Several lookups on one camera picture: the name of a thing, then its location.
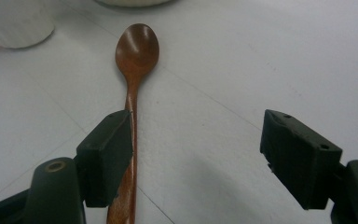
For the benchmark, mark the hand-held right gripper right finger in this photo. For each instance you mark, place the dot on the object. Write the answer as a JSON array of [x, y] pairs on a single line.
[[301, 161]]

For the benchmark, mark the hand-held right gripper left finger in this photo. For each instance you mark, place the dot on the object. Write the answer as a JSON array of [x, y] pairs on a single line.
[[104, 161]]

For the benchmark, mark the brown wooden spoon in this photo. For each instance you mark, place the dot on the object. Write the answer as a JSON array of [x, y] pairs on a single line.
[[135, 62]]

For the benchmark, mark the cream speckled bowl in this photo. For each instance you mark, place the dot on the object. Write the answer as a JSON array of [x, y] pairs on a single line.
[[133, 2]]

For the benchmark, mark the white ribbed cup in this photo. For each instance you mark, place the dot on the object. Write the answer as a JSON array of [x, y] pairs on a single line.
[[12, 21]]

